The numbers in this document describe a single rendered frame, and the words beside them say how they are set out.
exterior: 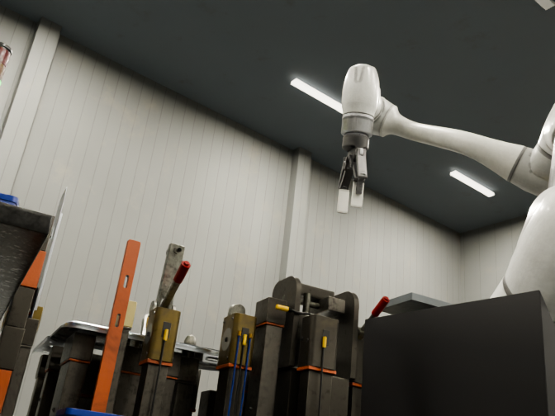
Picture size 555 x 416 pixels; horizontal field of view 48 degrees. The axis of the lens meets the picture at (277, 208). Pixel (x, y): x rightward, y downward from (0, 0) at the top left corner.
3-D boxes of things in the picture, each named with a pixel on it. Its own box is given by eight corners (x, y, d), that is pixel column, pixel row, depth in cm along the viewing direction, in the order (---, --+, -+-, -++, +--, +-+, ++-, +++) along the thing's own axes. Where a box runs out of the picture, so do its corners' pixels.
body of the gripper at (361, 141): (373, 134, 175) (370, 167, 174) (363, 142, 183) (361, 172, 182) (348, 130, 174) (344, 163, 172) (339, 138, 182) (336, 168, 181)
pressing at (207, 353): (468, 420, 209) (468, 416, 210) (521, 418, 190) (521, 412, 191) (47, 339, 156) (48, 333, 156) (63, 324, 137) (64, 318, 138)
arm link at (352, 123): (367, 124, 185) (366, 143, 184) (338, 119, 183) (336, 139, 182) (378, 115, 176) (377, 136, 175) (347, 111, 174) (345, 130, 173)
